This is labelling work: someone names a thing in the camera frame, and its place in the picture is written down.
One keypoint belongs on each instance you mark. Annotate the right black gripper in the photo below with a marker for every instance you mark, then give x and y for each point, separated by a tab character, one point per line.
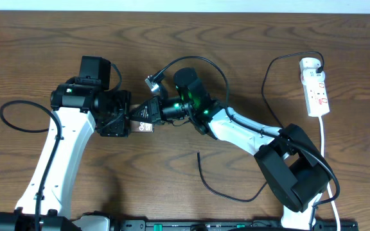
153	106

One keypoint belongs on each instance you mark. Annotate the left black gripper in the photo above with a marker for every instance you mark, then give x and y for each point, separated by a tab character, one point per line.
121	113

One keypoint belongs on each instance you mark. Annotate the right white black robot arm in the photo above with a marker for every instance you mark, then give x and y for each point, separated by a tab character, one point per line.
293	168

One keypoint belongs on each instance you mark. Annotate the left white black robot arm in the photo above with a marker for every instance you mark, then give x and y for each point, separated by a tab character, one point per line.
82	105

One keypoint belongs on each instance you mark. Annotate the white charger plug adapter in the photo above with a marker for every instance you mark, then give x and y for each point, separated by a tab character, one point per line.
309	63

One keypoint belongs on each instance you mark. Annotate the white power strip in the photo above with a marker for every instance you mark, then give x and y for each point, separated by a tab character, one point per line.
315	93

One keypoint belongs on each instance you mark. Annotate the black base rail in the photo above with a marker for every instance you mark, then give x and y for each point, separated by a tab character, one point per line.
218	225

